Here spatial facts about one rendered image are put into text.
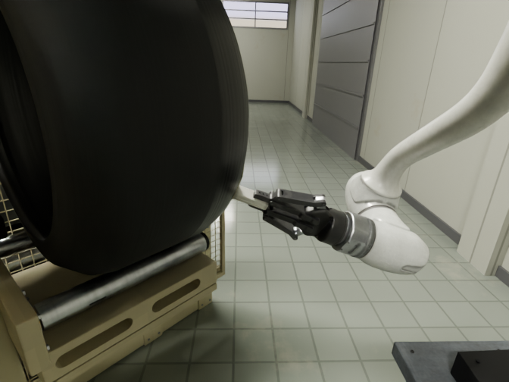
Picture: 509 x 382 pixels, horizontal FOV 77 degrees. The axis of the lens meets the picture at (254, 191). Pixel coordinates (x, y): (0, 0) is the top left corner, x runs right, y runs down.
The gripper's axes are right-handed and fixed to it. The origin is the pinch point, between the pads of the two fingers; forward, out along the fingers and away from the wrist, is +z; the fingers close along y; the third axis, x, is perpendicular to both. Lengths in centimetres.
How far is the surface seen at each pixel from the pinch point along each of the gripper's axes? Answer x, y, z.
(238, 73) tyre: 1.7, -21.3, 11.3
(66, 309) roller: -22.6, 16.4, 23.7
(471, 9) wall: 239, -47, -145
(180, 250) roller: -5.5, 16.0, 9.0
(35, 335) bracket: -28.3, 13.4, 25.2
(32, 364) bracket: -30.7, 17.3, 24.4
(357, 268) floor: 87, 104, -117
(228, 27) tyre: 5.7, -25.5, 15.1
